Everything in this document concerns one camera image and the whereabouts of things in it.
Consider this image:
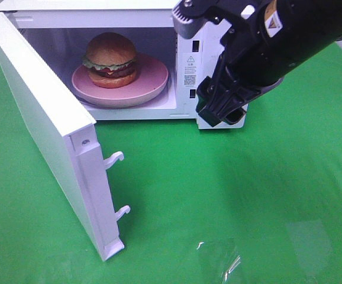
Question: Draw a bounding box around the clear tape patch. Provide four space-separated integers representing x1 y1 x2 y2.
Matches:
196 238 246 283

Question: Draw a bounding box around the pink round plate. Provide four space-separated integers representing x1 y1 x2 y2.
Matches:
71 52 169 108

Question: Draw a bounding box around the white microwave oven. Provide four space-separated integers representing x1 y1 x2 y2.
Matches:
0 1 229 133

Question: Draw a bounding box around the green table cover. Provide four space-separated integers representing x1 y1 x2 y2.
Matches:
0 45 342 283

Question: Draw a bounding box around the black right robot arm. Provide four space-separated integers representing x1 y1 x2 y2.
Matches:
190 1 342 126

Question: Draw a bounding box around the white microwave door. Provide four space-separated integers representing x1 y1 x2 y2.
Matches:
0 12 130 260

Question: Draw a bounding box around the burger with lettuce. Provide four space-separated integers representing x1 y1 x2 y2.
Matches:
82 32 137 89

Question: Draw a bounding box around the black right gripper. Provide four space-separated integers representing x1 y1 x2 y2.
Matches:
196 5 283 127

